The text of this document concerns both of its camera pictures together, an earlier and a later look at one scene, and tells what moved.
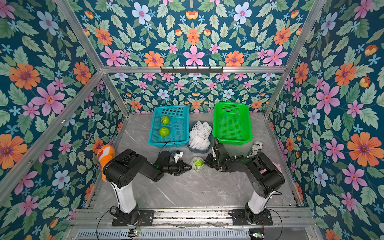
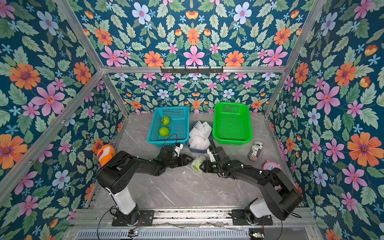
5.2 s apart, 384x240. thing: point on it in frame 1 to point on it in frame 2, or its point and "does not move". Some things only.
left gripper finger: x=184 y=170 to x=185 y=163
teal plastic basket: x=178 y=126 does not move
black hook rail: x=191 y=70 does not move
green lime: x=197 y=164 does not move
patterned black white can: x=256 y=149 does not move
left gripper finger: x=188 y=166 to x=186 y=158
